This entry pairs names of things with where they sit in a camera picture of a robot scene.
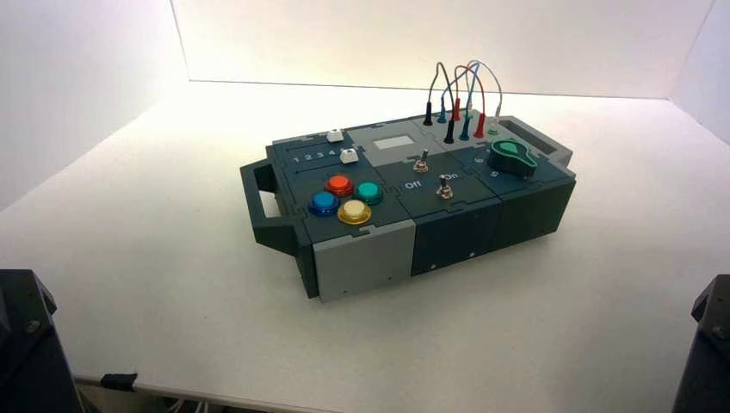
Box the green rotary knob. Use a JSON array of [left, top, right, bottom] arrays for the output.
[[487, 139, 539, 180]]

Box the blue jumper cable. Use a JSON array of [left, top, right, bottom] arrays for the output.
[[437, 64, 479, 142]]

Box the black jumper cable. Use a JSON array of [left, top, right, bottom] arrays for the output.
[[423, 62, 457, 145]]

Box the blue push button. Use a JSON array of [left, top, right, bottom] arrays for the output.
[[307, 190, 341, 218]]

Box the grey display screen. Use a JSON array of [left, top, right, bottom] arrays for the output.
[[373, 135, 417, 151]]

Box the green push button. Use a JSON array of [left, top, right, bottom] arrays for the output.
[[353, 181, 384, 207]]

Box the red push button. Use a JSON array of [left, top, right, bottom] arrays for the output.
[[324, 174, 356, 199]]

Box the yellow push button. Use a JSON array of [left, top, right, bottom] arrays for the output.
[[337, 199, 373, 226]]

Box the red jumper cable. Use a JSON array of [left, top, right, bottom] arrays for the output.
[[452, 65, 487, 139]]

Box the white jumper cable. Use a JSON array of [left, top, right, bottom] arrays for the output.
[[466, 59, 504, 137]]

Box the dark green control box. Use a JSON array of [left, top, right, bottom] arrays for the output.
[[239, 113, 577, 304]]

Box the black table clamp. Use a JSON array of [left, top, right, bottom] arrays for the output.
[[100, 373, 139, 392]]

